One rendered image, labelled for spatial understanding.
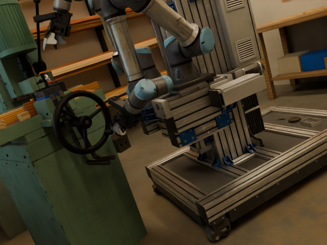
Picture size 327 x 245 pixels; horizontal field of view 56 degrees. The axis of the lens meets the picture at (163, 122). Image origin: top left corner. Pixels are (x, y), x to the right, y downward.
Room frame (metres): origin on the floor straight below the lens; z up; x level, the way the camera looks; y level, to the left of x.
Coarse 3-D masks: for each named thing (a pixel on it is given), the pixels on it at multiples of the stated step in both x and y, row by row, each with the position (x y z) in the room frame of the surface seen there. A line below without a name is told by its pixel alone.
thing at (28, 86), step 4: (36, 76) 1.58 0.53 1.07; (40, 76) 1.59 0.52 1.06; (24, 80) 1.58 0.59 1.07; (28, 80) 1.55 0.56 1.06; (32, 80) 1.56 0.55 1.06; (36, 80) 1.57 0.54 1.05; (20, 84) 1.62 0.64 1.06; (24, 84) 1.59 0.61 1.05; (28, 84) 1.56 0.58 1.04; (32, 84) 1.55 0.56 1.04; (40, 84) 1.58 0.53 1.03; (20, 88) 1.64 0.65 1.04; (24, 88) 1.61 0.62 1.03; (28, 88) 1.57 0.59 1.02; (32, 88) 1.55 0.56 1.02; (36, 88) 1.56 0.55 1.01; (40, 88) 1.57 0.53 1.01; (24, 92) 1.62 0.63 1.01; (28, 92) 1.59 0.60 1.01; (32, 92) 1.56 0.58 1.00
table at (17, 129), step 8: (80, 96) 1.65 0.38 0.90; (104, 96) 1.67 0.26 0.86; (80, 104) 1.57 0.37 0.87; (88, 104) 1.59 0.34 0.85; (80, 112) 1.45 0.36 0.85; (24, 120) 1.37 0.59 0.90; (32, 120) 1.39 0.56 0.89; (40, 120) 1.41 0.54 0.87; (48, 120) 1.35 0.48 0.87; (8, 128) 1.31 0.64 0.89; (16, 128) 1.33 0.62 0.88; (24, 128) 1.36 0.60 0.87; (32, 128) 1.38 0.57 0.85; (0, 136) 1.29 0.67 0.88; (8, 136) 1.31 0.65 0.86; (16, 136) 1.33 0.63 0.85; (0, 144) 1.28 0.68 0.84
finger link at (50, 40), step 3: (51, 33) 1.52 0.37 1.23; (51, 36) 1.52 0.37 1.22; (54, 36) 1.52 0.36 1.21; (45, 39) 1.50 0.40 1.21; (48, 39) 1.51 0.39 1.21; (51, 39) 1.51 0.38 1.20; (54, 39) 1.51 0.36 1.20; (45, 42) 1.49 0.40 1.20; (48, 42) 1.50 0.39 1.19; (51, 42) 1.50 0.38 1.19; (54, 42) 1.50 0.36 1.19; (45, 45) 1.49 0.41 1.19; (45, 48) 1.50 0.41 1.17
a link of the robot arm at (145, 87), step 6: (138, 84) 1.14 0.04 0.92; (144, 84) 1.14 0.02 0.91; (150, 84) 1.16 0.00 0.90; (132, 90) 1.19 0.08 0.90; (138, 90) 1.14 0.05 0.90; (144, 90) 1.13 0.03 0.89; (150, 90) 1.13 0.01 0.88; (156, 90) 1.18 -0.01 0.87; (132, 96) 1.17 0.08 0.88; (138, 96) 1.15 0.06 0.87; (144, 96) 1.14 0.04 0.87; (150, 96) 1.14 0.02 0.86; (156, 96) 1.19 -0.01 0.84; (132, 102) 1.18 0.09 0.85; (138, 102) 1.16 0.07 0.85; (144, 102) 1.16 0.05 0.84; (138, 108) 1.19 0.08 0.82
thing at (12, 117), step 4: (88, 84) 1.82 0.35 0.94; (92, 84) 1.82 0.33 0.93; (96, 84) 1.84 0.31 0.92; (76, 88) 1.76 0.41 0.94; (80, 88) 1.76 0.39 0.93; (84, 88) 1.78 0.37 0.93; (88, 88) 1.80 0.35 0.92; (92, 88) 1.82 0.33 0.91; (16, 112) 1.50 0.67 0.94; (20, 112) 1.52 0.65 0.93; (4, 116) 1.47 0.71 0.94; (8, 116) 1.48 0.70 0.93; (12, 116) 1.49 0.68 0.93; (16, 116) 1.50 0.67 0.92; (4, 120) 1.46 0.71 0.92; (8, 120) 1.47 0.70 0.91; (12, 120) 1.48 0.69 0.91; (16, 120) 1.49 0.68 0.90
